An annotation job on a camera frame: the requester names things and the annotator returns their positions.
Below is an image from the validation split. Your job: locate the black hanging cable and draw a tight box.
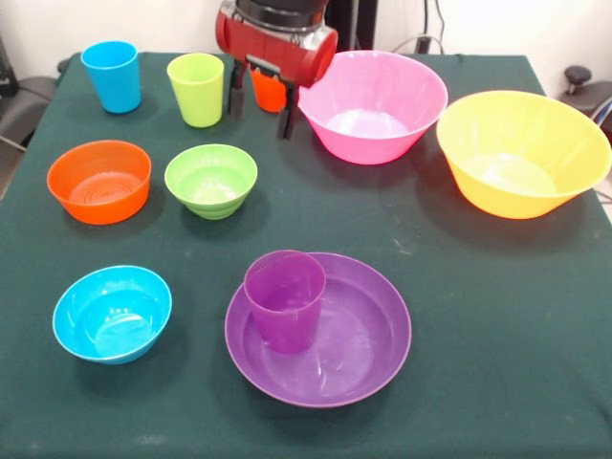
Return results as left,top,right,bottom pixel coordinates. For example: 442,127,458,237
433,0,448,55

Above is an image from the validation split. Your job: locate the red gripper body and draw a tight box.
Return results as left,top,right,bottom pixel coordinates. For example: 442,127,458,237
214,2,339,90

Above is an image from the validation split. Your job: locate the purple plastic bowl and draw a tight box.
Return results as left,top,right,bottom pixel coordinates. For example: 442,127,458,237
224,251,413,410

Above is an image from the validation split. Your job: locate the lime green plastic cup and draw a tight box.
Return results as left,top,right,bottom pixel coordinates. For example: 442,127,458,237
165,52,226,129

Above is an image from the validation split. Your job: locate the dark green tablecloth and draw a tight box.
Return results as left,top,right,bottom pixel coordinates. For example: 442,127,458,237
0,51,612,459

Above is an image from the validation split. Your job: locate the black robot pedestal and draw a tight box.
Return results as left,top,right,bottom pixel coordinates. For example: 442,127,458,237
324,0,379,53

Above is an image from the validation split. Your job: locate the purple plastic cup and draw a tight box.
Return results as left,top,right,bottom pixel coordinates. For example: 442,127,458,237
243,249,328,356

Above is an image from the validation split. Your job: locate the yellow plastic bowl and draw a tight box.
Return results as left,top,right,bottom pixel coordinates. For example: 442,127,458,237
435,90,612,221

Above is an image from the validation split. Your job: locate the orange plastic bowl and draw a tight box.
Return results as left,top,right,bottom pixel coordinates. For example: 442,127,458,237
46,139,153,226

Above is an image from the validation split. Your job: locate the orange plastic cup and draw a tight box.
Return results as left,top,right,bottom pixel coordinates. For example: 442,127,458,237
249,66,289,114

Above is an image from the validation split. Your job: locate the blue plastic cup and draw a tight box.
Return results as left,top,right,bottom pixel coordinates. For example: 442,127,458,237
79,40,142,115

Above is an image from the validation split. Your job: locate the grey chair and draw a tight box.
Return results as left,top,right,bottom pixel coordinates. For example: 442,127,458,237
0,35,63,154

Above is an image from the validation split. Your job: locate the black chair armrest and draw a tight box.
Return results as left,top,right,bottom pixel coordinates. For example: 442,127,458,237
561,65,612,130

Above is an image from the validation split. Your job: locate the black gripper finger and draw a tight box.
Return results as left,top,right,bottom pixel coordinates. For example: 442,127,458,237
228,59,248,119
276,85,300,141

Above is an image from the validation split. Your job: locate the green plastic bowl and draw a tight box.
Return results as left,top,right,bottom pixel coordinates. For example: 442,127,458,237
164,143,259,221

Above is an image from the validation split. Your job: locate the pink plastic bowl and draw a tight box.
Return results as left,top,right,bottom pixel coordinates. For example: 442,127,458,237
295,50,449,166

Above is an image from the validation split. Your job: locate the blue plastic bowl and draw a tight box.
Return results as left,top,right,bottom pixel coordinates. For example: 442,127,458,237
52,265,174,366

